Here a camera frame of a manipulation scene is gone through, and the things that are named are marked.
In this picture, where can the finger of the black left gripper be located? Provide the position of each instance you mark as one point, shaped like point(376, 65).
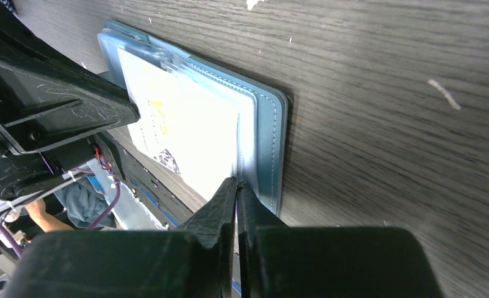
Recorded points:
point(47, 100)

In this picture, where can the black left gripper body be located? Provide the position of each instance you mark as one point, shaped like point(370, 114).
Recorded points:
point(21, 175)

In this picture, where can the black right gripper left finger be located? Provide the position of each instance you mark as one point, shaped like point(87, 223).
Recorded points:
point(191, 260)

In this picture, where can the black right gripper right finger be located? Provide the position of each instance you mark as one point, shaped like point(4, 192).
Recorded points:
point(277, 260)

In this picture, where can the blue card holder wallet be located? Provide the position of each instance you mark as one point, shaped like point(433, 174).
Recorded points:
point(262, 110)

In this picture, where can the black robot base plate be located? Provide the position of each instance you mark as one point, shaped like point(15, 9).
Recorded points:
point(145, 187)

